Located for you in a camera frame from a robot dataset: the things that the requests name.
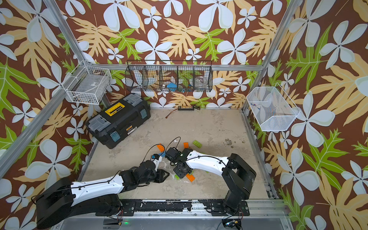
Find orange lego brick long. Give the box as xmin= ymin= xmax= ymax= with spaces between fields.
xmin=186 ymin=174 xmax=196 ymax=182

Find white wire basket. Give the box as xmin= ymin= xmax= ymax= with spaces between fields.
xmin=246 ymin=84 xmax=301 ymax=132
xmin=62 ymin=61 xmax=112 ymax=105

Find black wire basket centre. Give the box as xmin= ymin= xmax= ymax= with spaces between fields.
xmin=124 ymin=60 xmax=213 ymax=93

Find black power strip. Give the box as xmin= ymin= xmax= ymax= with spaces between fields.
xmin=178 ymin=105 xmax=194 ymax=111

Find white wire basket left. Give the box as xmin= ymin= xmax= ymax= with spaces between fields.
xmin=62 ymin=61 xmax=112 ymax=105

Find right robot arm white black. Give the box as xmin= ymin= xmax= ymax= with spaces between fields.
xmin=165 ymin=148 xmax=256 ymax=215

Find orange flat lego plate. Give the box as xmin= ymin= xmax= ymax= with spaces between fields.
xmin=157 ymin=144 xmax=165 ymax=152

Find black toolbox yellow handle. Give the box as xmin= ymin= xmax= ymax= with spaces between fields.
xmin=86 ymin=94 xmax=151 ymax=149

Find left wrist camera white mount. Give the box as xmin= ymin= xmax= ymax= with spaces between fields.
xmin=151 ymin=154 xmax=163 ymax=171

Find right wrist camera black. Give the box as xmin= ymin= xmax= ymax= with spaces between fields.
xmin=165 ymin=147 xmax=180 ymax=163

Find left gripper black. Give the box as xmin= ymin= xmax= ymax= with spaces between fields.
xmin=139 ymin=168 xmax=172 ymax=185

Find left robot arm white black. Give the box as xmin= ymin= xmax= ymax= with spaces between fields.
xmin=34 ymin=160 xmax=169 ymax=230

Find white wire basket right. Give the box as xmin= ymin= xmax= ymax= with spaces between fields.
xmin=246 ymin=84 xmax=301 ymax=132

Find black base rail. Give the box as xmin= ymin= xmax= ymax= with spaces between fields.
xmin=110 ymin=199 xmax=250 ymax=217

